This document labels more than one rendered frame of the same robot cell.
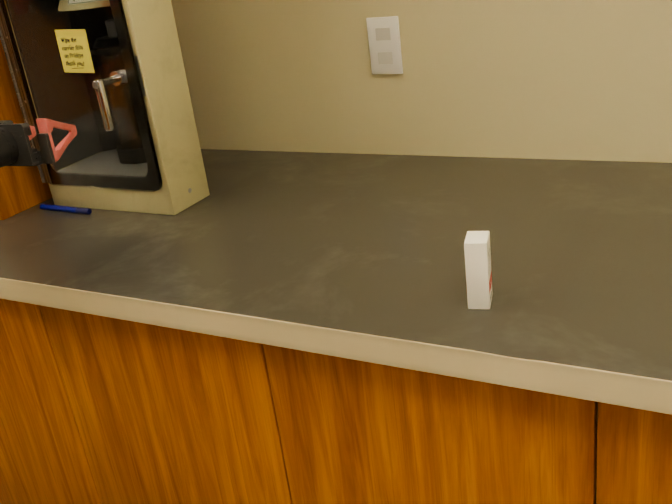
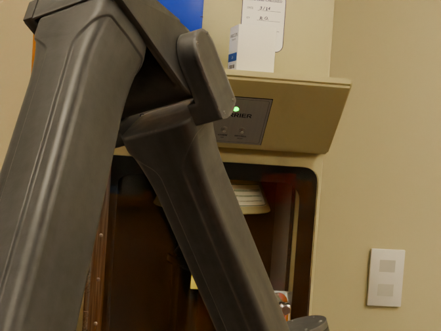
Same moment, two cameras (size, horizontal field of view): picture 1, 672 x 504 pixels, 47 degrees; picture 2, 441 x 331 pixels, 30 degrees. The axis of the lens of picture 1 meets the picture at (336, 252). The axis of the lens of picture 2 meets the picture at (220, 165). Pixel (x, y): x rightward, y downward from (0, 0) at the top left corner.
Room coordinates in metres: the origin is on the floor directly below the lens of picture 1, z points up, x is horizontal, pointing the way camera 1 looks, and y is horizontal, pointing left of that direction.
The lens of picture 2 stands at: (0.54, 1.13, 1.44)
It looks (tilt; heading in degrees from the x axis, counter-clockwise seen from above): 3 degrees down; 321
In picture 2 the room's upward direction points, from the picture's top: 4 degrees clockwise
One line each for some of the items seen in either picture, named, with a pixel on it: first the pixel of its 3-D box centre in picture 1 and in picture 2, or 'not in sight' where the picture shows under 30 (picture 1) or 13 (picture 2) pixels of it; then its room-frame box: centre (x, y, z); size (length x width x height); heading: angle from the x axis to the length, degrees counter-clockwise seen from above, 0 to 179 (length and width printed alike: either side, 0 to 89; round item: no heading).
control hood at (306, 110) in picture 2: not in sight; (218, 110); (1.38, 0.46, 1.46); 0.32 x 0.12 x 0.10; 59
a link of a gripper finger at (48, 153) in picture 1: (47, 136); not in sight; (1.19, 0.42, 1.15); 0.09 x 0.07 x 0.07; 149
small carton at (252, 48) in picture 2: not in sight; (251, 50); (1.36, 0.42, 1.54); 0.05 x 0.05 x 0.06; 63
